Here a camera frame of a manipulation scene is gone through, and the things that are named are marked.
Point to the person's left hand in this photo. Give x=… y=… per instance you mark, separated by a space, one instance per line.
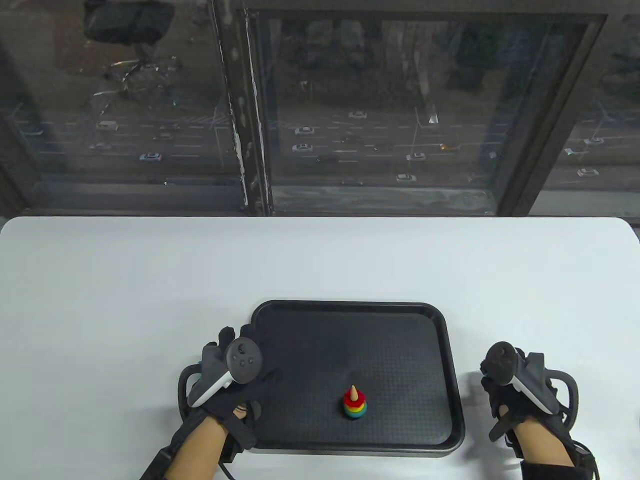
x=260 y=387

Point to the person's right hand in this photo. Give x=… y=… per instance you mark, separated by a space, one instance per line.
x=505 y=397

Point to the rainbow small top with stem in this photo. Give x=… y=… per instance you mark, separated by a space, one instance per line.
x=354 y=407

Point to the person's left forearm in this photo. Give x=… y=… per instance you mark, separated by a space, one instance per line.
x=200 y=445

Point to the person's right forearm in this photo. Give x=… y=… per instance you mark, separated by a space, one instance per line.
x=542 y=445

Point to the left grey white controller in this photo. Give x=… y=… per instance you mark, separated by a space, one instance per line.
x=243 y=360

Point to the grey white controller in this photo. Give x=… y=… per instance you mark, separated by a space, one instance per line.
x=243 y=360
x=500 y=360

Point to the right grey white controller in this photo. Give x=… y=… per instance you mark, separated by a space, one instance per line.
x=500 y=360

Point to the black plastic tray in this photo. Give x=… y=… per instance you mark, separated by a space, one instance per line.
x=350 y=340

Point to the dark metal window frame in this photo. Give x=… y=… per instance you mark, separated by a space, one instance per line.
x=252 y=125

